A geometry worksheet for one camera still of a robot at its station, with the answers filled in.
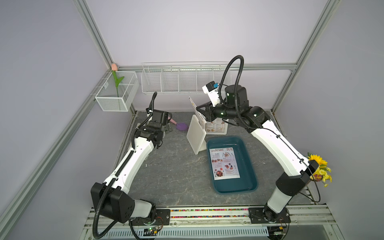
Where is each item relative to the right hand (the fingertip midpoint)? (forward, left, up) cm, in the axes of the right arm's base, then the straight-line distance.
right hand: (196, 107), depth 64 cm
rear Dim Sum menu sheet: (+17, -14, -35) cm, 41 cm away
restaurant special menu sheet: (-8, -17, -41) cm, 45 cm away
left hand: (+2, +20, -17) cm, 26 cm away
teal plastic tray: (-18, -29, -41) cm, 53 cm away
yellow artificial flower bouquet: (-23, -53, -17) cm, 61 cm away
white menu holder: (+17, -14, -35) cm, 41 cm away
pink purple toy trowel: (+23, +13, -42) cm, 50 cm away
